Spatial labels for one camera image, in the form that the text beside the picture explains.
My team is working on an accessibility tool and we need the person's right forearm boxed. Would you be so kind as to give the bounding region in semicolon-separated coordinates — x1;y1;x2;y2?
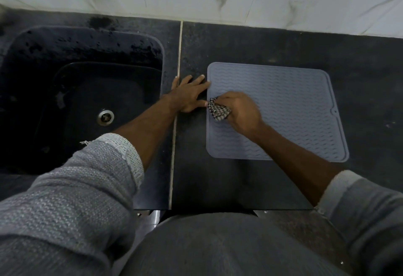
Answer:
251;124;345;207

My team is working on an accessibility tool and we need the grey ribbed silicone mat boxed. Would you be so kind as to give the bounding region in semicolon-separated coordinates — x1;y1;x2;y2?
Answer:
206;62;350;163

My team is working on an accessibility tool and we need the person's left hand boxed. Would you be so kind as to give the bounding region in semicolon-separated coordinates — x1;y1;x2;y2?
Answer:
163;74;211;113

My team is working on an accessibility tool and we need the grey shirt right sleeve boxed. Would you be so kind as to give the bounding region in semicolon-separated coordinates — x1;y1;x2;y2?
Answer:
314;170;403;276

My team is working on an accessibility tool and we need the white mesh left sleeve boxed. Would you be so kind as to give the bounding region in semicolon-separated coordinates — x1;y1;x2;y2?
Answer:
0;133;145;276

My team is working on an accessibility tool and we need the person's right hand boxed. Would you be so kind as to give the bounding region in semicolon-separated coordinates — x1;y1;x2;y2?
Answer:
215;91;267;144

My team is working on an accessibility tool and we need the round metal sink drain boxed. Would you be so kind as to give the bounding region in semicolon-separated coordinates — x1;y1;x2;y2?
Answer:
97;109;115;126

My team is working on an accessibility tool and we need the black kitchen sink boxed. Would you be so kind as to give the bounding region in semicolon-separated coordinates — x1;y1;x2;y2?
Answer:
0;26;165;176

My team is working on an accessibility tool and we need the black white checked cloth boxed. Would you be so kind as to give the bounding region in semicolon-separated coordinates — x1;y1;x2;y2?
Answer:
207;97;232;122

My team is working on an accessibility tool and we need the grey shirt body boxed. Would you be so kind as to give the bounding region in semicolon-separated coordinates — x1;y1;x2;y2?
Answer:
119;213;348;276

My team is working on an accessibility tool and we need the person's left forearm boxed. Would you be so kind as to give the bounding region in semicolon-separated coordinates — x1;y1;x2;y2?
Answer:
113;95;178;172

